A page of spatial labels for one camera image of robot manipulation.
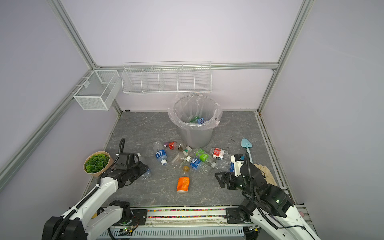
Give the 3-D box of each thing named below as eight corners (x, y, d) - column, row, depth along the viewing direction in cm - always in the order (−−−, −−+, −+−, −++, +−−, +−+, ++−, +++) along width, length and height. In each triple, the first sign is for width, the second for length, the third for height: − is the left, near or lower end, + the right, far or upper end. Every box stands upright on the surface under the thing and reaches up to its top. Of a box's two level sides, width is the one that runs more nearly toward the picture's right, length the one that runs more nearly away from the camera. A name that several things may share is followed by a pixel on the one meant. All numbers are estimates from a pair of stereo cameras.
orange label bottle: (177, 193, 83) (176, 191, 79) (179, 168, 92) (178, 165, 88) (189, 193, 83) (189, 191, 79) (190, 168, 92) (190, 165, 88)
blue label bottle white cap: (160, 167, 92) (158, 163, 88) (153, 147, 102) (151, 143, 97) (170, 163, 94) (169, 159, 90) (163, 143, 103) (161, 139, 99)
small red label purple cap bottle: (164, 149, 100) (163, 146, 97) (166, 143, 103) (165, 139, 100) (184, 152, 99) (184, 149, 96) (186, 146, 102) (186, 142, 99)
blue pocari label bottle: (184, 164, 93) (184, 160, 89) (190, 157, 96) (189, 153, 92) (207, 178, 88) (207, 175, 83) (211, 170, 91) (212, 166, 86)
